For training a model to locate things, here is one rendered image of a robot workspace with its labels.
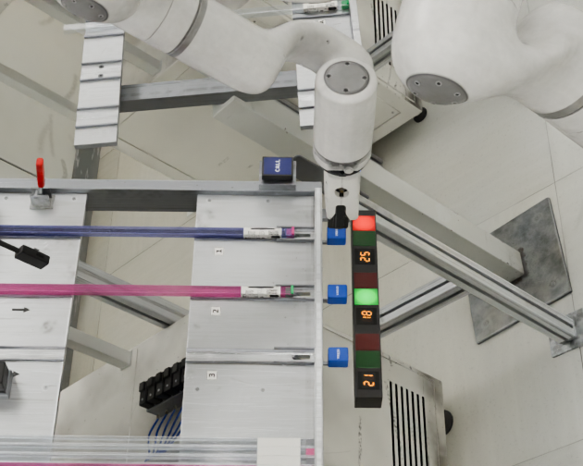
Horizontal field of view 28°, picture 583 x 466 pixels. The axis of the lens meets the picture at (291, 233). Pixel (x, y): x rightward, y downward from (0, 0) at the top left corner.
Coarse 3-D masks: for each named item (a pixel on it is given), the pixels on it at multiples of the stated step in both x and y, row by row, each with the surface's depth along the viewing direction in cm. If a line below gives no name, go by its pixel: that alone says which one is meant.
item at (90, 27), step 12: (240, 12) 204; (252, 12) 204; (264, 12) 204; (276, 12) 204; (288, 12) 204; (300, 12) 204; (72, 24) 206; (84, 24) 206; (96, 24) 205; (108, 24) 205
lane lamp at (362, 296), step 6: (354, 288) 180; (360, 288) 180; (366, 288) 180; (372, 288) 180; (354, 294) 179; (360, 294) 179; (366, 294) 179; (372, 294) 179; (354, 300) 178; (360, 300) 178; (366, 300) 178; (372, 300) 178
